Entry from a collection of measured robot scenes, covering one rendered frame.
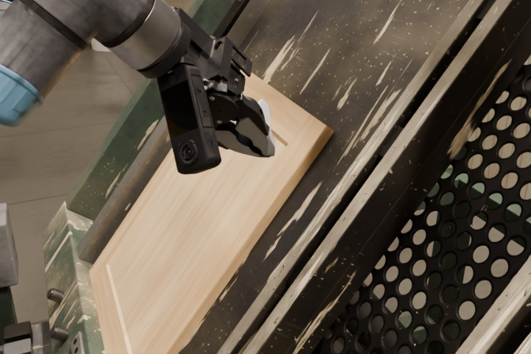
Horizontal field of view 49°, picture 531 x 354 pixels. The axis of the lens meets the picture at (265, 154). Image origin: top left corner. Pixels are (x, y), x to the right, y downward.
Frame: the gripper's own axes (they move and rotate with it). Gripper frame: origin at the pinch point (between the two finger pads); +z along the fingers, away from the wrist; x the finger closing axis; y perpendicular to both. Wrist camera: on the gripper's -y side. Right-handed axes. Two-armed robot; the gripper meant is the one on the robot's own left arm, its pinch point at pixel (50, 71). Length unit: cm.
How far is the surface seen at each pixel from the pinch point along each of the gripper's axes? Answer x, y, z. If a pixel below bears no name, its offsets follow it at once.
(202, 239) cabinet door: -29.8, 6.3, 29.7
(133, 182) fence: 6.8, -1.1, 31.8
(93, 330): -19.1, -20.9, 40.1
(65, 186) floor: 241, -62, 122
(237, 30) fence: 6.9, 36.1, 15.2
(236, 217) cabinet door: -34.9, 12.9, 26.5
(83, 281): -2.6, -21.0, 40.0
